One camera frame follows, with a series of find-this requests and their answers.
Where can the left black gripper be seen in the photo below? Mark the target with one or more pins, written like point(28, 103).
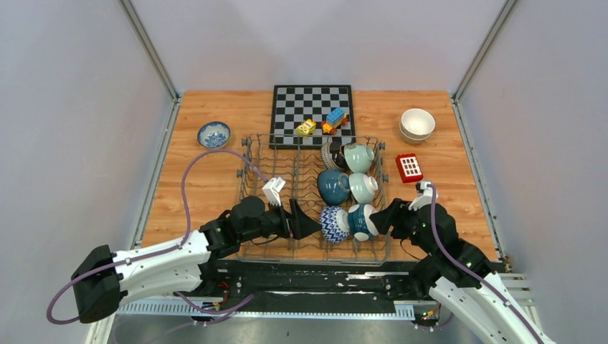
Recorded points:
point(296, 223)

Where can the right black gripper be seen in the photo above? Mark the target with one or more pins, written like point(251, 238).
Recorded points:
point(393, 215)

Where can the blue zigzag bowl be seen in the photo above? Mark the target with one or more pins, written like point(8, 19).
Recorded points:
point(334, 224)

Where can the beige floral bowl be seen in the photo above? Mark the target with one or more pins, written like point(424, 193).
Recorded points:
point(416, 140)

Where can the blue floral white bowl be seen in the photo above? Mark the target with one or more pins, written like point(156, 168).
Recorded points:
point(213, 135)

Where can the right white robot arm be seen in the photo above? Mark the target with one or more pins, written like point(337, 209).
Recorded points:
point(455, 273)

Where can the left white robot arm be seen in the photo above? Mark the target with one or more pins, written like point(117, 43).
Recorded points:
point(106, 280)

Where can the teal white dotted bowl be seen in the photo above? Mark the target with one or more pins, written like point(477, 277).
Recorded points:
point(361, 225)

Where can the light blue striped bowl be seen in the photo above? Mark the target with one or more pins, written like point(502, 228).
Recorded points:
point(363, 187)

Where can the dark teal glazed bowl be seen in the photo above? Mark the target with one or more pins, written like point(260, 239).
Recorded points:
point(333, 186)

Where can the red toy block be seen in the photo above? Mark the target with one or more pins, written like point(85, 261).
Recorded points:
point(409, 168)

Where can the mint green bowl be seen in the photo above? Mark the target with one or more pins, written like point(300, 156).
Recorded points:
point(359, 157)

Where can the black patterned bowl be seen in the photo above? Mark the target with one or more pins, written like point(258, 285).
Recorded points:
point(332, 156)

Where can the yellow toy car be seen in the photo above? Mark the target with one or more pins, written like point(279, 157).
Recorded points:
point(307, 127)

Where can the blue orange toy truck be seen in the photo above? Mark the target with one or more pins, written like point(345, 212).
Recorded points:
point(334, 120)

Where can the black white checkerboard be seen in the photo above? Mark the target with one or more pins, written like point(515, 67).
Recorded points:
point(294, 104)

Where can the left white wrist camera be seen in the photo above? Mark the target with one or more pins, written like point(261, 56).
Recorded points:
point(272, 189)

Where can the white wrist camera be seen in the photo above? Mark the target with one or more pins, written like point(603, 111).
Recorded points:
point(424, 190)
point(272, 189)

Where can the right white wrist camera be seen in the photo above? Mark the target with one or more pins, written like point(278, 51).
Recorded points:
point(424, 190)

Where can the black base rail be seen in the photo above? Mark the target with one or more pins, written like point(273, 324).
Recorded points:
point(318, 290)

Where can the grey wire dish rack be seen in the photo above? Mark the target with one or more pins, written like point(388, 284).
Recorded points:
point(299, 166)

